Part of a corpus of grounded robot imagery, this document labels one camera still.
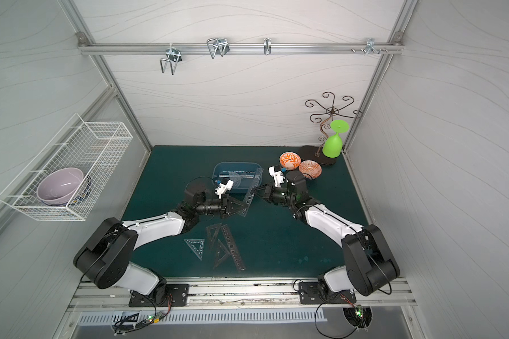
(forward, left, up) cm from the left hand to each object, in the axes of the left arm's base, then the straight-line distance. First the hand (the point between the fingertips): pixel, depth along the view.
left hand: (247, 209), depth 76 cm
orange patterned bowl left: (+38, -20, -15) cm, 45 cm away
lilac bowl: (-4, +55, +17) cm, 58 cm away
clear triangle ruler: (-10, +20, -18) cm, 29 cm away
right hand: (+8, -1, +1) cm, 8 cm away
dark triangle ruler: (-5, +15, -18) cm, 24 cm away
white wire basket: (+18, +58, +13) cm, 62 cm away
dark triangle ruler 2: (-10, +11, -19) cm, 24 cm away
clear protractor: (+27, +8, -18) cm, 34 cm away
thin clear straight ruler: (+29, +8, -17) cm, 35 cm away
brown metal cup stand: (+44, -34, -15) cm, 58 cm away
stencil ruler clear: (+7, -1, 0) cm, 7 cm away
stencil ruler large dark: (-13, +3, -19) cm, 23 cm away
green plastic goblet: (+30, -36, +5) cm, 47 cm away
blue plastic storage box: (+34, +15, -17) cm, 40 cm away
